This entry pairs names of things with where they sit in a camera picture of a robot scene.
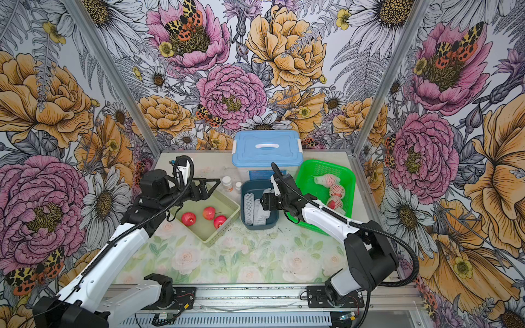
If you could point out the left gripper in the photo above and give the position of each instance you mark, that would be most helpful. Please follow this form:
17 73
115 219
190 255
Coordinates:
204 193

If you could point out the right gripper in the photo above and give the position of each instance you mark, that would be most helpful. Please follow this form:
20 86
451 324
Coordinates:
268 201

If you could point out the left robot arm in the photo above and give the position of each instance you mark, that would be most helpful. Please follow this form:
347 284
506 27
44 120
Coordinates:
80 303

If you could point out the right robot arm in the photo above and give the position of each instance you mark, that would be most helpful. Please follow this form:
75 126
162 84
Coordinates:
370 256

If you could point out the dark teal plastic tray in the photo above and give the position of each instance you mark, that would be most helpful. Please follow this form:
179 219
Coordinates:
257 188

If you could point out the pale green perforated basket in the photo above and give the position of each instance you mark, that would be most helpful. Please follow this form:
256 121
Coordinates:
203 229

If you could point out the white pill bottle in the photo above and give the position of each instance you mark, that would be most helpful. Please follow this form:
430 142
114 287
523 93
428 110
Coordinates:
226 182

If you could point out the blue lidded storage box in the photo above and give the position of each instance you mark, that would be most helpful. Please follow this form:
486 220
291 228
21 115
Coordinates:
253 152

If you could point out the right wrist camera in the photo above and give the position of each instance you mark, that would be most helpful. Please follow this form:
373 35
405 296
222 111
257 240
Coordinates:
276 185

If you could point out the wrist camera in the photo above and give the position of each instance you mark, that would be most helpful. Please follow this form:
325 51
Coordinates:
181 170
276 185

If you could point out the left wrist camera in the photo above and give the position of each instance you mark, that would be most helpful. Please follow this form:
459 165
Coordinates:
181 170

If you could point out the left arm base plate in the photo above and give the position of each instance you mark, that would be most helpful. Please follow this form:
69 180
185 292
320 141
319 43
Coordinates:
179 298

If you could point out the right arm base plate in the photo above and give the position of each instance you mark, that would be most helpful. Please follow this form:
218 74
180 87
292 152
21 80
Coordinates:
323 297

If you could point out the aluminium front rail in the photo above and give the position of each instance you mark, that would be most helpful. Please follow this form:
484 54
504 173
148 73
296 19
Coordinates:
259 305

